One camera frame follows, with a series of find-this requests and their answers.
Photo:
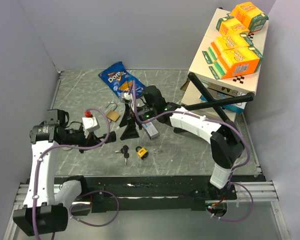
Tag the blue Doritos chip bag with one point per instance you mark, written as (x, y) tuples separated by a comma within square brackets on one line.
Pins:
[(119, 80)]

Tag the brass padlock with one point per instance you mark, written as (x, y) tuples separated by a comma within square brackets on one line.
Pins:
[(112, 115)]

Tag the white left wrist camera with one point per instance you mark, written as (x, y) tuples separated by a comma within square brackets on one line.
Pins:
[(90, 122)]

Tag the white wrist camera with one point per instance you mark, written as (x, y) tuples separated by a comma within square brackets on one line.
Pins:
[(90, 122), (126, 97)]

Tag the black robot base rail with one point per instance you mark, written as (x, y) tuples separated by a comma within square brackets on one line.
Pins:
[(166, 192)]

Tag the black headed keys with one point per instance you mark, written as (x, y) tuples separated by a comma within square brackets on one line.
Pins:
[(125, 151)]

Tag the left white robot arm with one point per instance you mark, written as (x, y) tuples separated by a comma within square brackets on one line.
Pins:
[(45, 211)]

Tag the white shelf with black frame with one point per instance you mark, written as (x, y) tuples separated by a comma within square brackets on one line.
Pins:
[(246, 85)]

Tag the orange sponge pack front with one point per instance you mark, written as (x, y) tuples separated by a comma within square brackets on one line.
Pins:
[(236, 62)]

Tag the white mesh scrubbing pad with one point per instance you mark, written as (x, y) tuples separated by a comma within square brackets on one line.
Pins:
[(66, 148)]

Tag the blue box under shelf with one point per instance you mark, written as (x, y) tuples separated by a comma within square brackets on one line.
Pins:
[(234, 104)]

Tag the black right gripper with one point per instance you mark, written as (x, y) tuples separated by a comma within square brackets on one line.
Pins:
[(130, 131)]

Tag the orange sponge pack top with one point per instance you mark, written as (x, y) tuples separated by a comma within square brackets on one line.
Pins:
[(250, 16)]

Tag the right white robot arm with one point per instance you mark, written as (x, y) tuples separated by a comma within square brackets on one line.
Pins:
[(226, 143)]

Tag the purple white toothpaste box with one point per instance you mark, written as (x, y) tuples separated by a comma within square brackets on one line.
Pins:
[(150, 130)]

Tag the orange sponge pack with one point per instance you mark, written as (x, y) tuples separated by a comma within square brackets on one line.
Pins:
[(250, 16), (230, 25), (236, 62)]

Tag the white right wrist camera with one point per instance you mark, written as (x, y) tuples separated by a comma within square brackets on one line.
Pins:
[(126, 97)]

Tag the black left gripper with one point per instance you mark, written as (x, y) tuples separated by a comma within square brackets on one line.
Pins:
[(91, 140)]

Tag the yellow padlock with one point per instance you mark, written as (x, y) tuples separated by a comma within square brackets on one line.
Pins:
[(141, 152)]

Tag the black padlock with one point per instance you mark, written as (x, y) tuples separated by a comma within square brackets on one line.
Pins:
[(112, 137)]

